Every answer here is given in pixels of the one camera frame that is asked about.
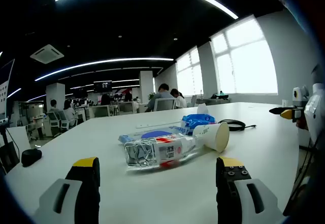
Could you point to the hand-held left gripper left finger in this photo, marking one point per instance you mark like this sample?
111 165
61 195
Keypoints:
83 196

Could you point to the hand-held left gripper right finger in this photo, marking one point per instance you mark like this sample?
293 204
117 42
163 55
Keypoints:
228 198

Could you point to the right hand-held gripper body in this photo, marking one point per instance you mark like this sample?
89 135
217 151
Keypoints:
314 107

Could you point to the white paper cup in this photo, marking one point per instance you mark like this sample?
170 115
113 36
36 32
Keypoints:
213 136

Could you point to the blue tissue pack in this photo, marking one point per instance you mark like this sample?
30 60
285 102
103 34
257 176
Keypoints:
198 121

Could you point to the clear plastic water bottle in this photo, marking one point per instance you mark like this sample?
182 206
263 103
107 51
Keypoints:
157 153

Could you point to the blue white wipes packet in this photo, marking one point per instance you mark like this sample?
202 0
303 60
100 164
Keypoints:
149 133

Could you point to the large bright window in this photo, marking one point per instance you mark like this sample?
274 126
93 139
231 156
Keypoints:
251 64

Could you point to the dark bag with teal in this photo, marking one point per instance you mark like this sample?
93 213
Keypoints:
219 95

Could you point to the white table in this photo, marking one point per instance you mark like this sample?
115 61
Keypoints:
165 196

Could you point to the round black object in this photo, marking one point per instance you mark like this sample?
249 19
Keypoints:
31 156

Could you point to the window with blinds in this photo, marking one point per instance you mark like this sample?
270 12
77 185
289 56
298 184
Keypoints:
189 74

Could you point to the white power strip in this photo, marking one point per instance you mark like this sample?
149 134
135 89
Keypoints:
152 125

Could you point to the hanging display screen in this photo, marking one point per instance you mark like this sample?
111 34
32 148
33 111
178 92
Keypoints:
102 86

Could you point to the white office chair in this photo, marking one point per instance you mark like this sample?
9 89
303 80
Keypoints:
165 104

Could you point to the green potted plant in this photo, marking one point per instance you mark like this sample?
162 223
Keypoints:
151 96

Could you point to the ceiling air conditioner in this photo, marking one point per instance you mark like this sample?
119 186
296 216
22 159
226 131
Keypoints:
47 53

